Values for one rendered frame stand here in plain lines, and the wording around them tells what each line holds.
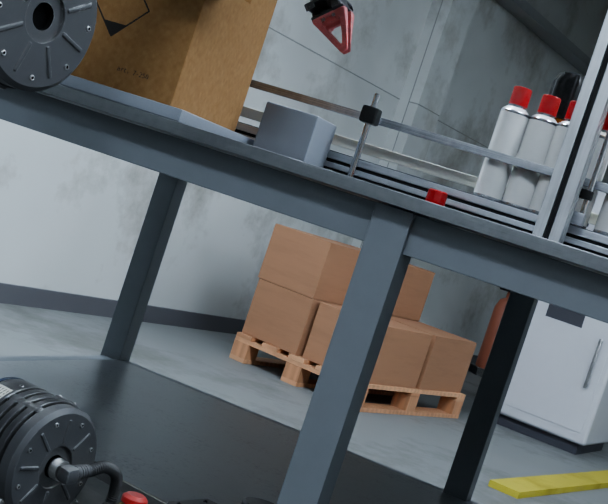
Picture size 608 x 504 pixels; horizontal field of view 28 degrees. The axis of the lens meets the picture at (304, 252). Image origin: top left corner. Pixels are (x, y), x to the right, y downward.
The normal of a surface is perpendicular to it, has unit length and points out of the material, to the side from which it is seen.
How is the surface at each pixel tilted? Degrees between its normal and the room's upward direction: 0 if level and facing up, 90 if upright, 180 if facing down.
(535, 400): 90
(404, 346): 90
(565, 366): 90
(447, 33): 90
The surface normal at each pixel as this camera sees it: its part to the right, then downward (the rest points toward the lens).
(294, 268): -0.57, -0.15
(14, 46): 0.80, 0.29
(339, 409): -0.34, -0.07
